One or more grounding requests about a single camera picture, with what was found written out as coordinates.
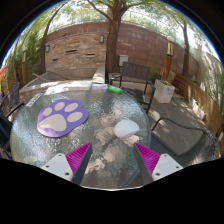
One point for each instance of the green plastic packet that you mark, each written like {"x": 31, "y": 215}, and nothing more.
{"x": 115, "y": 89}

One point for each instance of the wooden post with globe lamp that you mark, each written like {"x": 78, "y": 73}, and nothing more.
{"x": 167, "y": 61}

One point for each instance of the thin straight tree trunk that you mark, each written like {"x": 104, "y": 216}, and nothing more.
{"x": 186, "y": 53}

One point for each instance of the black mesh-back chair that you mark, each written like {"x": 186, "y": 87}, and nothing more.
{"x": 4, "y": 133}
{"x": 14, "y": 95}

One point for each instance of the white number plate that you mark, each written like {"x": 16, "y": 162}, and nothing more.
{"x": 34, "y": 99}

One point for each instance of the white flat box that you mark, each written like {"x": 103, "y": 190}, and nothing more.
{"x": 86, "y": 86}
{"x": 76, "y": 86}

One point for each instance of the thick tree trunk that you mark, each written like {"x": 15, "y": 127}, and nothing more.
{"x": 113, "y": 43}

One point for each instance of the black metal armchair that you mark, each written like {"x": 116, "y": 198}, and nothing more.
{"x": 181, "y": 123}

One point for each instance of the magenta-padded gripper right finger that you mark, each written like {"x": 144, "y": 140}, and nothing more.
{"x": 165, "y": 164}

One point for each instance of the large white planter box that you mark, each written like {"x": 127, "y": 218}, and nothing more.
{"x": 164, "y": 92}

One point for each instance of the wooden slat fence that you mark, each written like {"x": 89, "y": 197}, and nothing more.
{"x": 206, "y": 103}

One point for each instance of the dark slatted-back armchair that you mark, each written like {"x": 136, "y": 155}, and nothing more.
{"x": 135, "y": 71}

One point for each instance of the wooden post lamp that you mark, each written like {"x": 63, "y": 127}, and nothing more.
{"x": 24, "y": 66}

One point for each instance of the purple paw-shaped mouse pad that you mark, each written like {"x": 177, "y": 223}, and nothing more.
{"x": 61, "y": 121}

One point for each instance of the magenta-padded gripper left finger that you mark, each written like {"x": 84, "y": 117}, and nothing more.
{"x": 60, "y": 165}

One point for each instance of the thin curved tree trunk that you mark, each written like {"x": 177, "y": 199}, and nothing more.
{"x": 43, "y": 50}

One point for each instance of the wooden stick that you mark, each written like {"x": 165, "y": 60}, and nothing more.
{"x": 40, "y": 77}

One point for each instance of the white computer mouse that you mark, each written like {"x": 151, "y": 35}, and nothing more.
{"x": 126, "y": 129}

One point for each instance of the black wall lamp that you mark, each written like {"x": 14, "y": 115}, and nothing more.
{"x": 48, "y": 48}
{"x": 102, "y": 38}

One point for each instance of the stone raised planter bed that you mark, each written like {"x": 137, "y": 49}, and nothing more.
{"x": 66, "y": 76}

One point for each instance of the small white planter box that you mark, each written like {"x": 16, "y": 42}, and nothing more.
{"x": 199, "y": 110}

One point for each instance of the grey wall utility box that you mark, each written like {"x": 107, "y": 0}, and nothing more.
{"x": 123, "y": 60}

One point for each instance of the white and blue packet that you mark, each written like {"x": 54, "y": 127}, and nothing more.
{"x": 99, "y": 87}

